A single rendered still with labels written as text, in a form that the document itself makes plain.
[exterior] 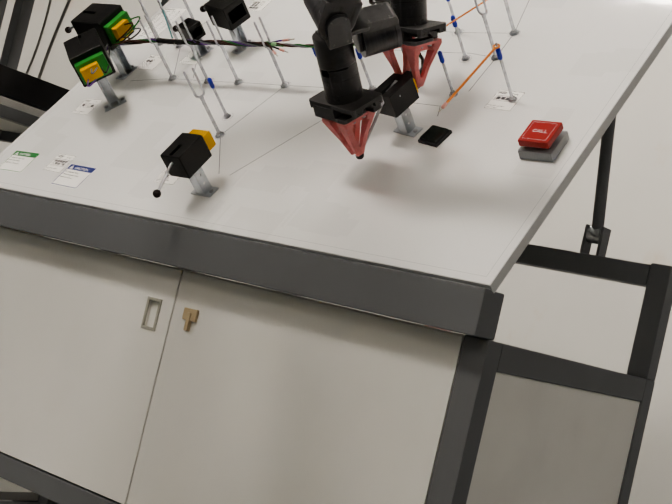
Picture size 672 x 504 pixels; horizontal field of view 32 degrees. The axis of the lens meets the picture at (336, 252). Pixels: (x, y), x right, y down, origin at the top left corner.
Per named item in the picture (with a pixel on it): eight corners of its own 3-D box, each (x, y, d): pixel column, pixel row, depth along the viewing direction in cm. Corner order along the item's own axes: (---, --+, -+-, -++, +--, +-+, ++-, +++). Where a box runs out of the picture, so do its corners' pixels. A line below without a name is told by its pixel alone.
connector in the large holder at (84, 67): (111, 68, 220) (101, 50, 218) (113, 74, 218) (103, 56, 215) (84, 82, 220) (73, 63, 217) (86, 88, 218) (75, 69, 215)
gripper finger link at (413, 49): (411, 78, 190) (409, 20, 186) (444, 84, 185) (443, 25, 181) (382, 87, 185) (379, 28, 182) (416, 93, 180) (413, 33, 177)
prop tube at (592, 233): (598, 245, 210) (617, 74, 206) (585, 243, 212) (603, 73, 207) (606, 244, 213) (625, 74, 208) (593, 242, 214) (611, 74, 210)
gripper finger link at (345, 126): (354, 138, 186) (342, 85, 181) (385, 147, 181) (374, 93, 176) (323, 157, 182) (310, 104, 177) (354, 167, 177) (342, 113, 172)
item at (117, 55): (97, 59, 248) (66, 0, 239) (152, 64, 237) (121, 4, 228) (76, 77, 244) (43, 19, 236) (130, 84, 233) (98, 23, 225)
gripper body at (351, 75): (339, 92, 182) (330, 48, 178) (385, 104, 175) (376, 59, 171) (309, 110, 179) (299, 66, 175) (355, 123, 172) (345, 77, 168)
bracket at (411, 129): (393, 132, 188) (383, 107, 185) (402, 123, 189) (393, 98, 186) (413, 137, 185) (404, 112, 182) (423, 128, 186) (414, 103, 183)
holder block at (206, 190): (161, 225, 191) (135, 178, 185) (206, 178, 197) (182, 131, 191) (181, 229, 188) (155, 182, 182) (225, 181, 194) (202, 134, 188)
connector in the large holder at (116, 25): (131, 28, 231) (121, 10, 229) (140, 29, 229) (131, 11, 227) (112, 45, 228) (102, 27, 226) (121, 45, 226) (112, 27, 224)
